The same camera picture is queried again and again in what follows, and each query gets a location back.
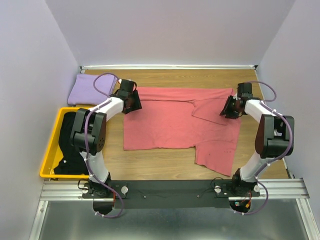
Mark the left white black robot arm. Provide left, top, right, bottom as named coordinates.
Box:
left=70, top=79, right=142, bottom=198

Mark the folded purple t shirt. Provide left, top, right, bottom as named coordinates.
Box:
left=67, top=73, right=117, bottom=106

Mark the red t shirt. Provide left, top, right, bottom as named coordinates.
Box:
left=123, top=87, right=241, bottom=176

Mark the black t shirt in bin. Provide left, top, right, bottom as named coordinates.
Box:
left=53, top=111, right=89, bottom=175

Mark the aluminium front rail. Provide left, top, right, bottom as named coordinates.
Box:
left=39, top=178, right=310, bottom=201

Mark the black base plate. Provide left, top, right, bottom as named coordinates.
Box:
left=81, top=178, right=260, bottom=213

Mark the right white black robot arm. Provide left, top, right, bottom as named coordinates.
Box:
left=220, top=81, right=295, bottom=196

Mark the yellow plastic bin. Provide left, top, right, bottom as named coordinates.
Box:
left=39, top=107, right=89, bottom=179

